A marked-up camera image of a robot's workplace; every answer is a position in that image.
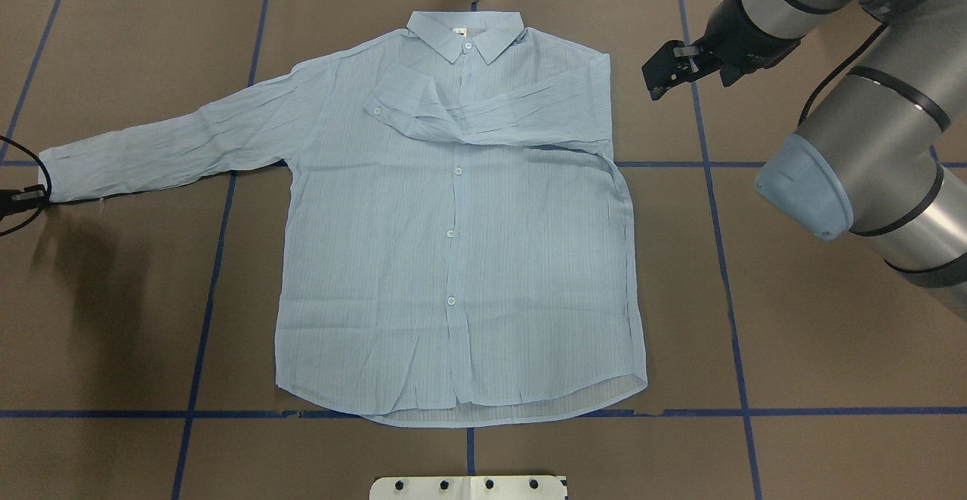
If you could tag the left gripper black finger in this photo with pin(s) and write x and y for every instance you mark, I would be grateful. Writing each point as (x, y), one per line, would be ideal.
(20, 201)

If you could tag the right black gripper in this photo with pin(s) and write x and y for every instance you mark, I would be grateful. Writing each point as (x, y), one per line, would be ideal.
(727, 48)

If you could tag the light blue button shirt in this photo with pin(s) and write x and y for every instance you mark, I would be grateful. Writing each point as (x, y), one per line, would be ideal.
(460, 244)

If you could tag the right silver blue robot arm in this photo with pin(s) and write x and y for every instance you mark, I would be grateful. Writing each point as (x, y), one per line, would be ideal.
(859, 159)

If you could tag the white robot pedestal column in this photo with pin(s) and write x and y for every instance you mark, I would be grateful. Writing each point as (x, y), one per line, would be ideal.
(541, 486)

